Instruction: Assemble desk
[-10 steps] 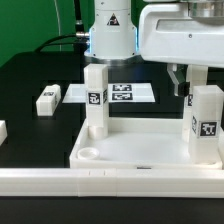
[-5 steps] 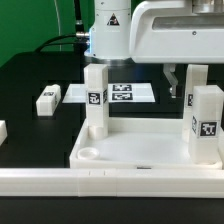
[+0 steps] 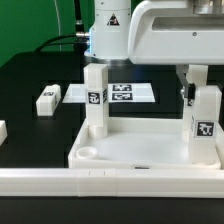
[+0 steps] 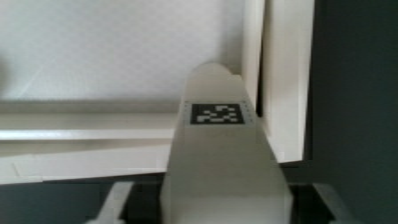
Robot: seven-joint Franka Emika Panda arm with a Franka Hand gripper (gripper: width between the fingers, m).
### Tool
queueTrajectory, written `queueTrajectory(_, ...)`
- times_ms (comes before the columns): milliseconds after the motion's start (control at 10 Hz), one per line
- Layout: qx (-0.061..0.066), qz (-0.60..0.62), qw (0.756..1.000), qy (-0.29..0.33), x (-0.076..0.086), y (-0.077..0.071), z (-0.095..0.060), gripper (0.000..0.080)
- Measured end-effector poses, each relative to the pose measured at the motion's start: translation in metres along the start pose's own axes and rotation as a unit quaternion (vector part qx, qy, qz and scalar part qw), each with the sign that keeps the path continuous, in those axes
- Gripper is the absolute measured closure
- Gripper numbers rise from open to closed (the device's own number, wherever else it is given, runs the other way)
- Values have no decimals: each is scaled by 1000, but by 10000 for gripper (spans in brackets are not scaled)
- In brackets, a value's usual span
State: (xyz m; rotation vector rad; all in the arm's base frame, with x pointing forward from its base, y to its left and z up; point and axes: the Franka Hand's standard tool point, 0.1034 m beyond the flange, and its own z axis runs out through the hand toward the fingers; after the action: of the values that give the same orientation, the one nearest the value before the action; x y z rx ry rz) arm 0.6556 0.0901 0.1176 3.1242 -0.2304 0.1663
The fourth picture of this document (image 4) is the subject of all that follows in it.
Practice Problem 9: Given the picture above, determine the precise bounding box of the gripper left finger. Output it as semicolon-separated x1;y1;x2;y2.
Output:
81;181;165;224

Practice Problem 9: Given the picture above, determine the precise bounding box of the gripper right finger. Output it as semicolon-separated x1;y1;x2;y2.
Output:
287;181;357;224

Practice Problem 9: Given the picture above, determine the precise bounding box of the white desk top tray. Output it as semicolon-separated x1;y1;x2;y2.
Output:
0;0;250;156

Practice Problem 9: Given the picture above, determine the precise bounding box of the white desk leg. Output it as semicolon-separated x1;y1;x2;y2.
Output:
159;63;293;224

